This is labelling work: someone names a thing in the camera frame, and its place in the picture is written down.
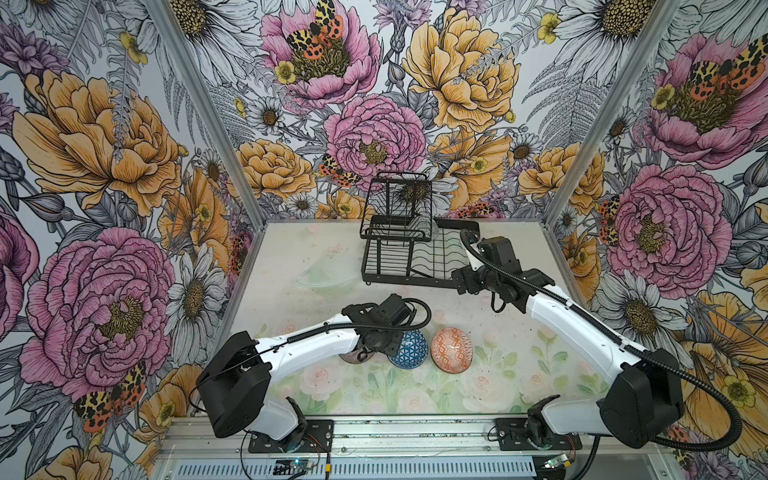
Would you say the blue patterned bowl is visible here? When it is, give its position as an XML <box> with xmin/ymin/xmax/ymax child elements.
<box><xmin>388</xmin><ymin>330</ymin><xmax>429</xmax><ymax>370</ymax></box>

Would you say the orange red patterned bowl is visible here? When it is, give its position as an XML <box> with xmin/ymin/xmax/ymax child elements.
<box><xmin>430</xmin><ymin>327</ymin><xmax>474</xmax><ymax>374</ymax></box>

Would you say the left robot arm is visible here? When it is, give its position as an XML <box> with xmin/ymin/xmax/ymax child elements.
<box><xmin>196</xmin><ymin>294</ymin><xmax>432</xmax><ymax>441</ymax></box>

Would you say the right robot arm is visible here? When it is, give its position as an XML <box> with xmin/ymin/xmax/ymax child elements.
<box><xmin>452</xmin><ymin>229</ymin><xmax>743</xmax><ymax>451</ymax></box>

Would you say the pink patterned bowl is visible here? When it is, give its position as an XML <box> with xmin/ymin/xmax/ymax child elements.
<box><xmin>340</xmin><ymin>348</ymin><xmax>375</xmax><ymax>365</ymax></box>

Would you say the black wire dish rack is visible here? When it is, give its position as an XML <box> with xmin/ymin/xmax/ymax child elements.
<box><xmin>359</xmin><ymin>171</ymin><xmax>480</xmax><ymax>289</ymax></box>

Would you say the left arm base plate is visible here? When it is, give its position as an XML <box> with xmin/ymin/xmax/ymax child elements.
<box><xmin>247</xmin><ymin>418</ymin><xmax>335</xmax><ymax>454</ymax></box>

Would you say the white vented cable duct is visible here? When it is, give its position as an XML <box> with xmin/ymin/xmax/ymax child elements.
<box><xmin>165</xmin><ymin>456</ymin><xmax>536</xmax><ymax>479</ymax></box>

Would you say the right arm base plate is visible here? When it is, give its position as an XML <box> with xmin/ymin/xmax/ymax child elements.
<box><xmin>487</xmin><ymin>416</ymin><xmax>582</xmax><ymax>451</ymax></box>

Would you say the aluminium front rail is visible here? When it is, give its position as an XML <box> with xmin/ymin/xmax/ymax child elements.
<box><xmin>158</xmin><ymin>413</ymin><xmax>670</xmax><ymax>460</ymax></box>

